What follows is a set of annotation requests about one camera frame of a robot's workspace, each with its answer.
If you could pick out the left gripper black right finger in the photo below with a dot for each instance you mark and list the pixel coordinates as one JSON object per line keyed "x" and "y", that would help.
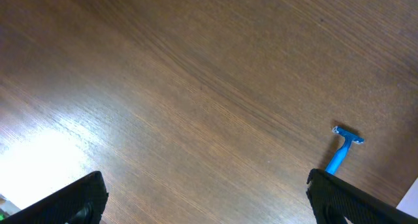
{"x": 336, "y": 201}

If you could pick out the blue disposable razor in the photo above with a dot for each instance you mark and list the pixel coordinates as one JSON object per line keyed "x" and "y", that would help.
{"x": 341, "y": 153}

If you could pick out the white cardboard box, brown inside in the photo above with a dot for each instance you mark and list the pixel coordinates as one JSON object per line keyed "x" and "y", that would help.
{"x": 409, "y": 203}

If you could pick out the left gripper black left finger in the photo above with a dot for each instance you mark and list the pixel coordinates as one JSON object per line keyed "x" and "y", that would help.
{"x": 82, "y": 201}

